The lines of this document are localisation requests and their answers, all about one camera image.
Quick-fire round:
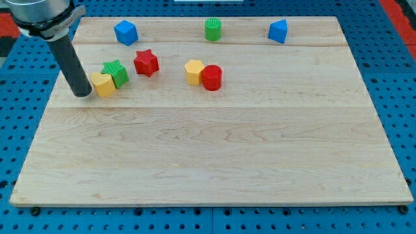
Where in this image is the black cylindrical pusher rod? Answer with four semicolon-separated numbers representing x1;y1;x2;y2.
47;35;92;98

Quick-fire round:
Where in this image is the green star block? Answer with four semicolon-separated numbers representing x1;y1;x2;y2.
101;60;129;89

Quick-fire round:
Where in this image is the red star block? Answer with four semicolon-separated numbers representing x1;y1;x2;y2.
133;49;159;77

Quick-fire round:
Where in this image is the yellow heart block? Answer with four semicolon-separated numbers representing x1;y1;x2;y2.
90;72;116;98

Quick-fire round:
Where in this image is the blue cube block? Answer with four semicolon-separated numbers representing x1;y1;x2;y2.
114;20;138;46

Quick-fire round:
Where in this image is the yellow hexagon block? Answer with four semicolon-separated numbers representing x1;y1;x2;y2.
185;60;205;85

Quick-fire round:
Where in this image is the red cylinder block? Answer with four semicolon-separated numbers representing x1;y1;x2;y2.
202;64;222;91

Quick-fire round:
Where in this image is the green cylinder block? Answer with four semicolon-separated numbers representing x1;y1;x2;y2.
204;18;222;42

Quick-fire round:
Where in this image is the light wooden board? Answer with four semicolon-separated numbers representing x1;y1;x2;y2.
10;16;413;207

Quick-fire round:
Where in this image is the blue triangular prism block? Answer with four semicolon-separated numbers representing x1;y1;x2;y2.
268;19;289;44

